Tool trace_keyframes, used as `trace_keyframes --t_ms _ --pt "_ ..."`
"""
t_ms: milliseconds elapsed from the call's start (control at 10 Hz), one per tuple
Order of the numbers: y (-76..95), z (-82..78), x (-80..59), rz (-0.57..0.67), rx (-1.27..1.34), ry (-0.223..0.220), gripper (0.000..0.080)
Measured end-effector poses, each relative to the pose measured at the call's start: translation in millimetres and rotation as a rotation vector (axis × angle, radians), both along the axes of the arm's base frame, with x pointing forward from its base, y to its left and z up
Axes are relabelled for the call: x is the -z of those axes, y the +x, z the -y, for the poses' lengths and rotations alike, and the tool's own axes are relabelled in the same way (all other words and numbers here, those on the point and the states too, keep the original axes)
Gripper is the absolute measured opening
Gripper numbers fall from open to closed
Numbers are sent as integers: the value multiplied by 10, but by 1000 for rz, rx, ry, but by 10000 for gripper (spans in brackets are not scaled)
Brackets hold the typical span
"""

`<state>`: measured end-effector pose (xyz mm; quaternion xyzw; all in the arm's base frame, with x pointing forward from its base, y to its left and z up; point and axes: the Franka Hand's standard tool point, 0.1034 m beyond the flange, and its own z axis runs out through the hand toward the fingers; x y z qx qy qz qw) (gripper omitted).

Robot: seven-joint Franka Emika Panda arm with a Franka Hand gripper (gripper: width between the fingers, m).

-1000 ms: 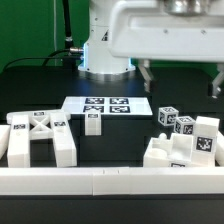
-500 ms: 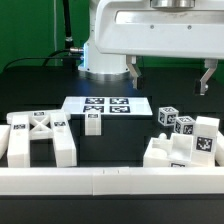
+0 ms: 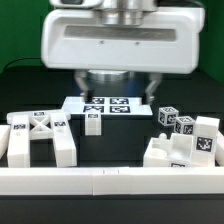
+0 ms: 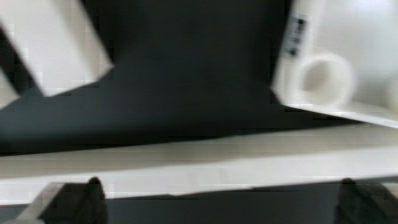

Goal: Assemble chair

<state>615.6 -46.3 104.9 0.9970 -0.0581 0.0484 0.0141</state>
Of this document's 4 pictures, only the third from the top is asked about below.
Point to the white marker base plate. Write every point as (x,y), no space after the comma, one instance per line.
(107,106)

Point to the white front wall rail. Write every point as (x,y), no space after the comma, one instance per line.
(111,181)

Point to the white marker cube front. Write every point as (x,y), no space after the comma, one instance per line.
(184,125)

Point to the white marker cube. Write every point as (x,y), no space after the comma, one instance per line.
(184,125)
(167,115)

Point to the white chair seat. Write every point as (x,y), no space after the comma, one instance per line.
(176,151)

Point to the white marker cube rear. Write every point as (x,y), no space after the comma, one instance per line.
(167,115)

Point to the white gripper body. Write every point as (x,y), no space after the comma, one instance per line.
(167,41)

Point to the white chair back frame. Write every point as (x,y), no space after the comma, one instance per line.
(30,126)

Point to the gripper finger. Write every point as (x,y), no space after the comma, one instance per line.
(154,81)
(79,77)

